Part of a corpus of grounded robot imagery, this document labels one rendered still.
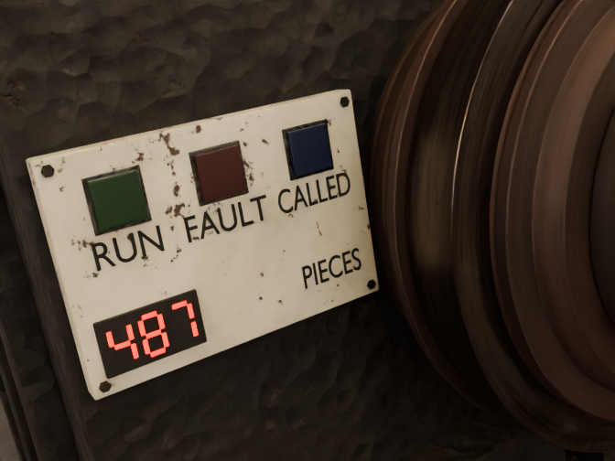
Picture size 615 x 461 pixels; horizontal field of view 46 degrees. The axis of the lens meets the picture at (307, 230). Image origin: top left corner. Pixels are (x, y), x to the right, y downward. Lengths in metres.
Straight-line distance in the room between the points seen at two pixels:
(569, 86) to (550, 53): 0.03
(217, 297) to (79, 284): 0.11
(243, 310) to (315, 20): 0.24
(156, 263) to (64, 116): 0.12
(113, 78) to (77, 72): 0.03
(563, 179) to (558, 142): 0.03
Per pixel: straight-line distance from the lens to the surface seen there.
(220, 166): 0.54
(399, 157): 0.55
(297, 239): 0.59
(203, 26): 0.57
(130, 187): 0.52
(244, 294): 0.58
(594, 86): 0.54
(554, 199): 0.53
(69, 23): 0.54
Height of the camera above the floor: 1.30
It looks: 16 degrees down
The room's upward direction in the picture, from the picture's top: 10 degrees counter-clockwise
